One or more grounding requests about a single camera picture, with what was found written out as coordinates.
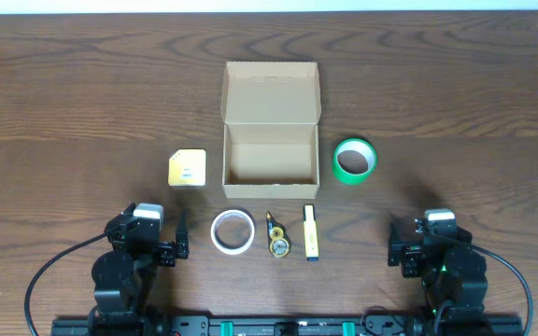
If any black mounting rail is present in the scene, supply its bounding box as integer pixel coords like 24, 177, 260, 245
50, 315, 523, 336

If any black yellow correction tape dispenser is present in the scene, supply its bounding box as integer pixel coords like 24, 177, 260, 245
266, 212, 291, 259

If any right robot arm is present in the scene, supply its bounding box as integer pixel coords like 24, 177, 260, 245
388, 217, 488, 323

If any yellow sticky note pad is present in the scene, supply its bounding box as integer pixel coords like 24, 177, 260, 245
168, 148, 206, 187

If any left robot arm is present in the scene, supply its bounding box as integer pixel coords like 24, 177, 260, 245
92, 203, 190, 317

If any left black cable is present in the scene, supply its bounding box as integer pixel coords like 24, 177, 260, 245
23, 231, 111, 336

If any green tape roll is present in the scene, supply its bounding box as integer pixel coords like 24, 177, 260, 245
332, 138, 377, 185

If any brown cardboard box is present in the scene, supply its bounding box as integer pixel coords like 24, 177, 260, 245
220, 62, 321, 200

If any white tape roll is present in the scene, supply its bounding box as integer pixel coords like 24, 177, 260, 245
210, 209, 256, 256

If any yellow highlighter pen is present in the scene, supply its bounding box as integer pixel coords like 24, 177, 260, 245
303, 204, 319, 261

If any black cable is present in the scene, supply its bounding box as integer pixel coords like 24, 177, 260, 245
469, 242, 534, 336
23, 231, 111, 336

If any right black cable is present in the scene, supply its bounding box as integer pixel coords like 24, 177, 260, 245
469, 242, 534, 336

